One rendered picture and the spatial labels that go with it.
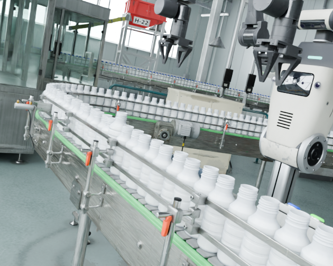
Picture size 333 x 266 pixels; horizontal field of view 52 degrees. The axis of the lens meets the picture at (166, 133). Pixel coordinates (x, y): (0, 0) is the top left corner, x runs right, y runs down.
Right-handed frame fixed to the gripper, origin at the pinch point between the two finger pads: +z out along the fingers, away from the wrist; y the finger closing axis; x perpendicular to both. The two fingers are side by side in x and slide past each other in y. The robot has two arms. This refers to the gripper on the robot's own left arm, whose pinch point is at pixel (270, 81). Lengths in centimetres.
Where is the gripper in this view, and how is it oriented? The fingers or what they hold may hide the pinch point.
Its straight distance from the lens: 89.7
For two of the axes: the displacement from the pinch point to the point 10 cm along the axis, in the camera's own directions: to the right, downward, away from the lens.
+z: -2.0, 9.6, 1.7
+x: -5.3, -2.5, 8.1
